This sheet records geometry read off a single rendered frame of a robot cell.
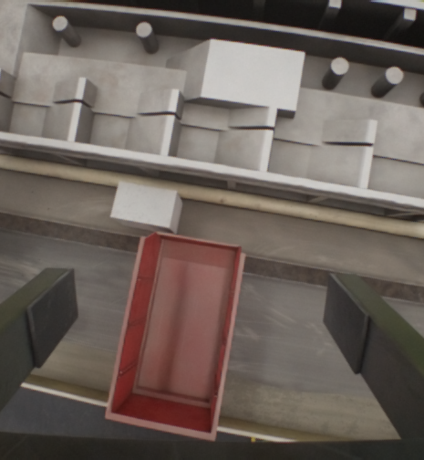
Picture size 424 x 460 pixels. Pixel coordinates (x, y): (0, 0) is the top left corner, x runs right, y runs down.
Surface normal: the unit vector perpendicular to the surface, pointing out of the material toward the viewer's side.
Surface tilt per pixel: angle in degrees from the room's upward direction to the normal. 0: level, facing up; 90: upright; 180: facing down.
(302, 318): 0
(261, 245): 0
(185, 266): 0
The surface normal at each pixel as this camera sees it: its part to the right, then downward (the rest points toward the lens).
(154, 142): -0.54, -0.08
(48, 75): -0.06, 0.00
